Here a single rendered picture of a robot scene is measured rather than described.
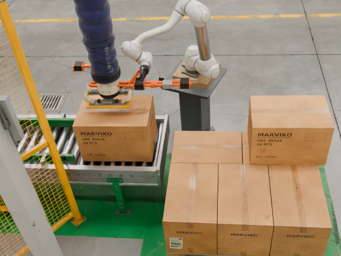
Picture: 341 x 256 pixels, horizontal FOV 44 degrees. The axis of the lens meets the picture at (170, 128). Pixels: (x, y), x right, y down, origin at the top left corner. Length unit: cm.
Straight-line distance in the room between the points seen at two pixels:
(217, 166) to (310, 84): 226
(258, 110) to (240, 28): 322
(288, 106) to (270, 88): 181
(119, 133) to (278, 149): 126
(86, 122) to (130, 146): 40
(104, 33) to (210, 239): 169
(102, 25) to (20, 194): 123
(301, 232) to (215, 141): 107
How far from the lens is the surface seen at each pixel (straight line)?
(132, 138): 339
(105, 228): 388
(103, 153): 357
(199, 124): 429
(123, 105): 328
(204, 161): 353
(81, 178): 365
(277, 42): 615
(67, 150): 384
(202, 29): 350
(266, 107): 343
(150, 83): 326
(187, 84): 321
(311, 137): 337
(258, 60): 576
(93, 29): 298
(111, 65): 317
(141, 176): 349
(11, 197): 277
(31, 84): 298
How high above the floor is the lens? 308
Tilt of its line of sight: 41 degrees down
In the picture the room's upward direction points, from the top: 6 degrees counter-clockwise
